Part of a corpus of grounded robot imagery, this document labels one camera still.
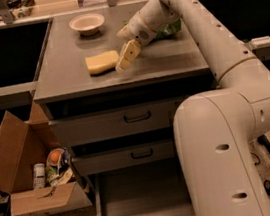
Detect brown cardboard box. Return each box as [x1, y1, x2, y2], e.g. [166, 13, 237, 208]
[0, 104, 92, 216]

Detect snack packages in box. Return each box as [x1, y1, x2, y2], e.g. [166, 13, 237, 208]
[45, 148, 74, 186]

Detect white can in box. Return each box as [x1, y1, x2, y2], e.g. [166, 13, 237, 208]
[33, 163, 46, 190]

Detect white power strip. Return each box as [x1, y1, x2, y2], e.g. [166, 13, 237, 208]
[250, 36, 270, 49]

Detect grey top drawer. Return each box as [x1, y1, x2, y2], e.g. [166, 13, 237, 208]
[49, 98, 182, 147]

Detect grey drawer cabinet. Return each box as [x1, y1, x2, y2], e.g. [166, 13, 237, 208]
[21, 0, 229, 195]

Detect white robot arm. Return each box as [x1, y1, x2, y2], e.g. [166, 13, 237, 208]
[116, 0, 270, 216]

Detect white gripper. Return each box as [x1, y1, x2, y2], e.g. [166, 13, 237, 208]
[116, 10, 157, 73]

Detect grey drawer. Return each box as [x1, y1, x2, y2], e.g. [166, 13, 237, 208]
[94, 158, 195, 216]
[72, 139, 175, 177]
[49, 98, 182, 147]

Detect grey middle drawer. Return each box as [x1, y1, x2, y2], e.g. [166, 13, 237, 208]
[72, 139, 175, 177]

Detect green chip bag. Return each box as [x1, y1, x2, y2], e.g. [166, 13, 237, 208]
[121, 11, 185, 46]

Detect yellow sponge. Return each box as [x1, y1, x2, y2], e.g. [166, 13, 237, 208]
[85, 50, 119, 76]

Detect grey bottom drawer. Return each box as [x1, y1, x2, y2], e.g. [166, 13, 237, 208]
[94, 158, 195, 216]

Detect white bowl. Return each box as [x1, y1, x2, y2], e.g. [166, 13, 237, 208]
[69, 13, 105, 37]

